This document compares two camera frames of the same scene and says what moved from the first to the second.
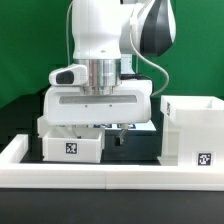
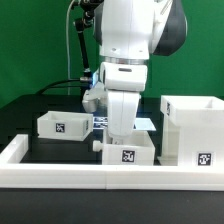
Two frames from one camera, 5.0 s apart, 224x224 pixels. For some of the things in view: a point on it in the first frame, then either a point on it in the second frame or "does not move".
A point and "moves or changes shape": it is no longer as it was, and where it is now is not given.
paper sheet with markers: (136, 126) does not move
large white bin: (192, 128) does not move
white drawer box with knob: (43, 126) -> (136, 149)
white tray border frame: (102, 176) does not move
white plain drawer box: (73, 145) moves or changes shape
